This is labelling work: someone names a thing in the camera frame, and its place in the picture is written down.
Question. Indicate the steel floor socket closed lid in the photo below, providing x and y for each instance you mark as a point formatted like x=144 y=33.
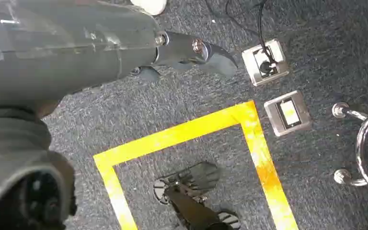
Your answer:
x=271 y=111

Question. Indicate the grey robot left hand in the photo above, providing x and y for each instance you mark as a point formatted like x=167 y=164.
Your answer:
x=60 y=47

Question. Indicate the yellow floor tape outline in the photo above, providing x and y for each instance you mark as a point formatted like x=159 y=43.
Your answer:
x=184 y=130

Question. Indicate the white rounded object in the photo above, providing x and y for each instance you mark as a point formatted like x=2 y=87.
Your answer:
x=150 y=5

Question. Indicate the steel floor socket with plug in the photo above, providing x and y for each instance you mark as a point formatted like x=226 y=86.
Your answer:
x=280 y=47

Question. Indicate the chrome chair base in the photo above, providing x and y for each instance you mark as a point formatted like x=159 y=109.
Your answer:
x=360 y=139

